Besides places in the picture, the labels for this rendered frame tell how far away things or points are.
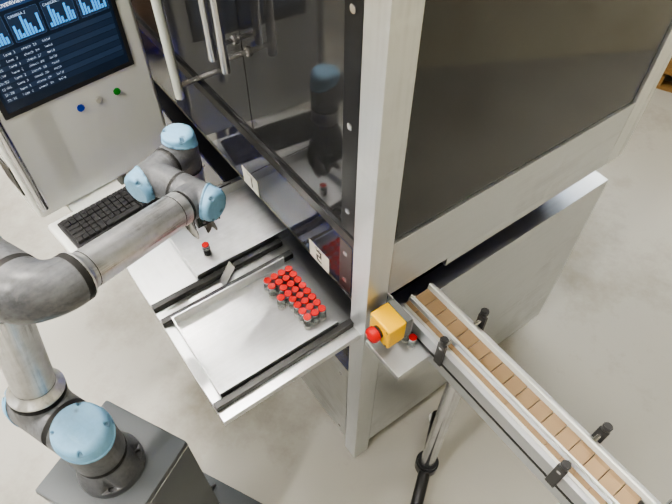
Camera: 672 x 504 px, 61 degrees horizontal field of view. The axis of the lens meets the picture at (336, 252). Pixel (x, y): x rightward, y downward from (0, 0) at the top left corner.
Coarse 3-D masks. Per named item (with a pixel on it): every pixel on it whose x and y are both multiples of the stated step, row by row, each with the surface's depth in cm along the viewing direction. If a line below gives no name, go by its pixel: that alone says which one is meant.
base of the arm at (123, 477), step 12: (132, 444) 131; (132, 456) 129; (144, 456) 135; (120, 468) 126; (132, 468) 129; (84, 480) 125; (96, 480) 124; (108, 480) 125; (120, 480) 127; (132, 480) 130; (96, 492) 127; (108, 492) 128; (120, 492) 129
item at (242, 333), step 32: (256, 288) 155; (192, 320) 148; (224, 320) 148; (256, 320) 148; (288, 320) 148; (192, 352) 141; (224, 352) 142; (256, 352) 142; (288, 352) 139; (224, 384) 137
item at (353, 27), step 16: (352, 0) 84; (352, 16) 86; (352, 32) 88; (352, 48) 90; (352, 64) 92; (352, 80) 94; (352, 96) 97; (352, 112) 99; (352, 128) 102; (352, 144) 104; (352, 160) 107; (352, 176) 110; (352, 192) 113; (352, 208) 117; (352, 224) 120
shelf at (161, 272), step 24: (168, 240) 166; (288, 240) 166; (144, 264) 160; (168, 264) 160; (288, 264) 161; (312, 264) 161; (144, 288) 155; (168, 288) 155; (312, 288) 155; (336, 288) 155; (168, 312) 150; (336, 312) 150; (192, 360) 141; (312, 360) 141; (264, 384) 137; (288, 384) 139; (240, 408) 133
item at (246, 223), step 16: (224, 192) 176; (240, 192) 178; (224, 208) 174; (240, 208) 174; (256, 208) 174; (224, 224) 170; (240, 224) 170; (256, 224) 170; (272, 224) 170; (176, 240) 166; (192, 240) 166; (208, 240) 166; (224, 240) 166; (240, 240) 166; (256, 240) 166; (272, 240) 164; (192, 256) 162; (224, 256) 162; (240, 256) 160; (192, 272) 157; (208, 272) 156
